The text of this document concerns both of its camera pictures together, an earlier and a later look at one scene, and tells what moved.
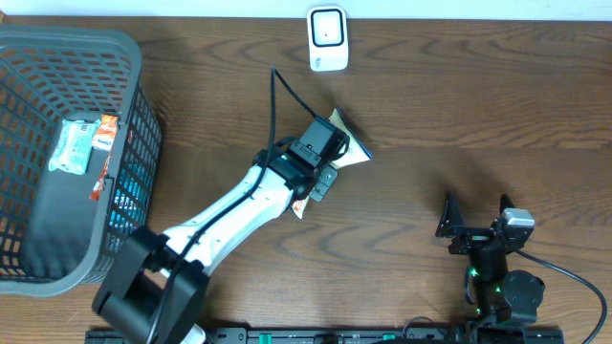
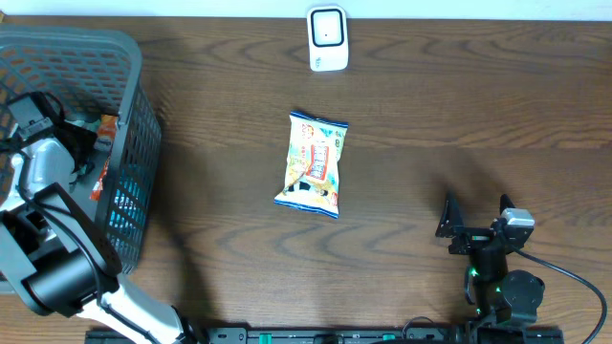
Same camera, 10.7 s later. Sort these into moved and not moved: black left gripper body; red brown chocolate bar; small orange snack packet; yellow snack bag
Moved: black left gripper body; yellow snack bag
Not moved: red brown chocolate bar; small orange snack packet
